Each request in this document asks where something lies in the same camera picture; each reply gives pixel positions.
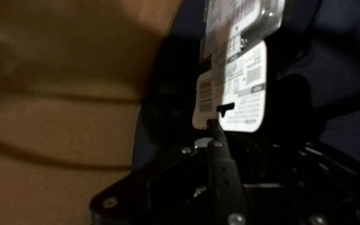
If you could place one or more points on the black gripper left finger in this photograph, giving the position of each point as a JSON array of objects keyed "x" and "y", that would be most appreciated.
[{"x": 162, "y": 191}]

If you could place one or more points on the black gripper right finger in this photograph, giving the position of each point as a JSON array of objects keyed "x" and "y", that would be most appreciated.
[{"x": 305, "y": 187}]

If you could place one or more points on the white blister package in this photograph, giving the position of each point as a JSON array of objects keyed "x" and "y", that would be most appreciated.
[{"x": 240, "y": 82}]

